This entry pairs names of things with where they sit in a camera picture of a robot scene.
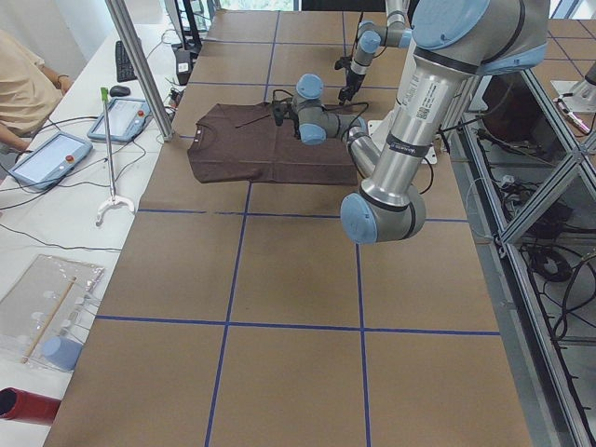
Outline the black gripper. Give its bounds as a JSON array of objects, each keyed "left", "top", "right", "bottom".
[
  {"left": 288, "top": 107, "right": 301, "bottom": 139},
  {"left": 338, "top": 69, "right": 365, "bottom": 102}
]

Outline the blue plastic cup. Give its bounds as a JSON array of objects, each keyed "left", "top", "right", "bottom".
[{"left": 42, "top": 336, "right": 83, "bottom": 371}]

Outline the black computer mouse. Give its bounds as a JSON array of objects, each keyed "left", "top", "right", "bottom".
[{"left": 109, "top": 85, "right": 131, "bottom": 98}]

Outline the aluminium frame post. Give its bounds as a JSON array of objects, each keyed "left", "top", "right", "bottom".
[{"left": 105, "top": 0, "right": 174, "bottom": 142}]

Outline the person in beige shirt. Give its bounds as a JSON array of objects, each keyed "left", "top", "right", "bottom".
[{"left": 1, "top": 31, "right": 73, "bottom": 154}]

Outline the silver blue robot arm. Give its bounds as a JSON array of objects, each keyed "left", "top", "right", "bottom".
[
  {"left": 291, "top": 1, "right": 549, "bottom": 244},
  {"left": 334, "top": 1, "right": 412, "bottom": 104}
]

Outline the black keyboard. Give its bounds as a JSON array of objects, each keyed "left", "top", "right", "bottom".
[{"left": 115, "top": 40, "right": 136, "bottom": 83}]

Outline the white pedestal column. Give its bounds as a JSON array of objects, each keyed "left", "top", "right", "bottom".
[{"left": 369, "top": 69, "right": 447, "bottom": 165}]

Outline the clear plastic tray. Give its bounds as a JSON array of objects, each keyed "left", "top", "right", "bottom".
[{"left": 1, "top": 254, "right": 104, "bottom": 371}]

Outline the red cylinder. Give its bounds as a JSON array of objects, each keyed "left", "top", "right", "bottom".
[{"left": 1, "top": 387, "right": 61, "bottom": 426}]

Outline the aluminium frame side rail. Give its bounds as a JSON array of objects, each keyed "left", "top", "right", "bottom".
[{"left": 441, "top": 40, "right": 595, "bottom": 446}]

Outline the far teach pendant tablet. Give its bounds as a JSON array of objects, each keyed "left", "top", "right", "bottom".
[{"left": 87, "top": 98, "right": 151, "bottom": 142}]

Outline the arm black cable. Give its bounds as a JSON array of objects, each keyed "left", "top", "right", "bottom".
[{"left": 270, "top": 88, "right": 437, "bottom": 196}]

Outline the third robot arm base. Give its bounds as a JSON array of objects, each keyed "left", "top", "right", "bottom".
[{"left": 551, "top": 64, "right": 595, "bottom": 113}]

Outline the wooden stick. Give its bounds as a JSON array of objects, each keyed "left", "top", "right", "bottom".
[{"left": 20, "top": 276, "right": 77, "bottom": 364}]

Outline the green-handled reacher stick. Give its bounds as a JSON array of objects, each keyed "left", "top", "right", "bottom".
[{"left": 95, "top": 87, "right": 135, "bottom": 227}]

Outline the teach pendant tablet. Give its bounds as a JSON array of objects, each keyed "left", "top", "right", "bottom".
[
  {"left": 87, "top": 98, "right": 151, "bottom": 142},
  {"left": 8, "top": 132, "right": 92, "bottom": 190}
]

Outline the near teach pendant tablet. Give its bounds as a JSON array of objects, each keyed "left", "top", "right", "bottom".
[{"left": 8, "top": 132, "right": 92, "bottom": 190}]

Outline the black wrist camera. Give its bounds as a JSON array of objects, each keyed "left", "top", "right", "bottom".
[
  {"left": 271, "top": 101, "right": 291, "bottom": 127},
  {"left": 334, "top": 56, "right": 352, "bottom": 71}
]

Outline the dark brown t-shirt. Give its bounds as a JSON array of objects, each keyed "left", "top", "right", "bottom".
[{"left": 187, "top": 102, "right": 357, "bottom": 185}]

